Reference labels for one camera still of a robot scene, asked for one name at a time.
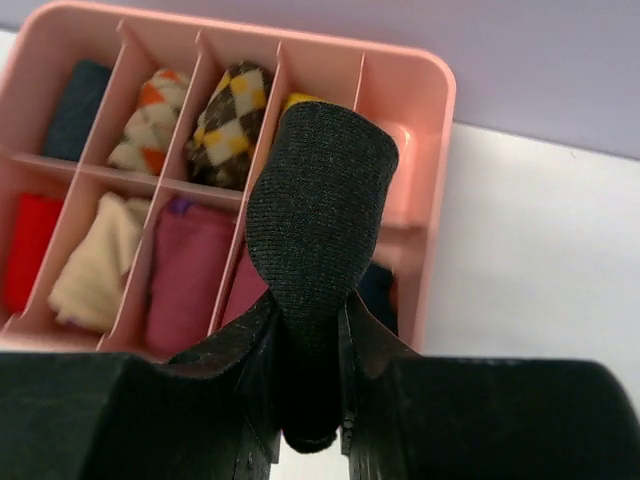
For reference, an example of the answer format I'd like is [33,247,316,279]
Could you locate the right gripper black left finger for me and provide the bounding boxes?
[1,294,280,479]

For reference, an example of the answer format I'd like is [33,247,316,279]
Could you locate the yellow rolled sock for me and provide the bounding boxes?
[282,92,323,113]

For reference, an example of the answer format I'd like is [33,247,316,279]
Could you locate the beige patterned rolled sock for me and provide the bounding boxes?
[48,192,150,334]

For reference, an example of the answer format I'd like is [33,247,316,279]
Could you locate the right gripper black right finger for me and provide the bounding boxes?
[338,295,639,479]

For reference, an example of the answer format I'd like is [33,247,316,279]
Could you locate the red rolled sock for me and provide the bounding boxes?
[2,193,63,315]

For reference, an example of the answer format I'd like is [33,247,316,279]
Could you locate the black sock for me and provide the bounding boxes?
[245,101,399,453]

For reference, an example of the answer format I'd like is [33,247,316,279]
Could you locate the maroon rolled sock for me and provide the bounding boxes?
[145,196,235,357]

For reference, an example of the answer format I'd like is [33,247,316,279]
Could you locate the pink divided organizer box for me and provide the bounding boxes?
[1,1,456,357]

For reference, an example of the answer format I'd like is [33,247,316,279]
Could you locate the brown checkered rolled sock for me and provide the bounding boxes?
[184,60,273,191]

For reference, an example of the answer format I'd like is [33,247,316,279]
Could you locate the brown cream patterned rolled sock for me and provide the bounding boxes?
[107,68,190,176]

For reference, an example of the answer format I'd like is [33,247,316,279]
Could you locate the dark navy rolled sock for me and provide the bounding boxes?
[41,59,112,162]

